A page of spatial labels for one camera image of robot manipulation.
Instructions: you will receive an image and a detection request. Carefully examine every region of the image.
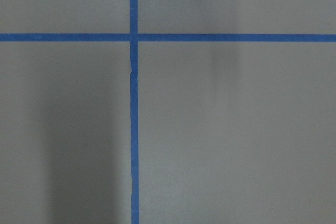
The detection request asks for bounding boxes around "brown paper table cover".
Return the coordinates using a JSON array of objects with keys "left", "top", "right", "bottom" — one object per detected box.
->
[{"left": 1, "top": 0, "right": 335, "bottom": 223}]

